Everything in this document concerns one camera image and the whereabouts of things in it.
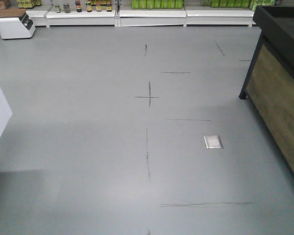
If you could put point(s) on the black wooden produce stand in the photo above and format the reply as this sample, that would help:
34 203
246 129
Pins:
269 82

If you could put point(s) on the white box appliance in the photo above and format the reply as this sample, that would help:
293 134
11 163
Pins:
17 27

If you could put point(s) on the metal floor outlet plate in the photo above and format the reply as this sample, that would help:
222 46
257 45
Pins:
213 142

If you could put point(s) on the white store shelf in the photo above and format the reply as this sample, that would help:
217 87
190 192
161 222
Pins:
122 15

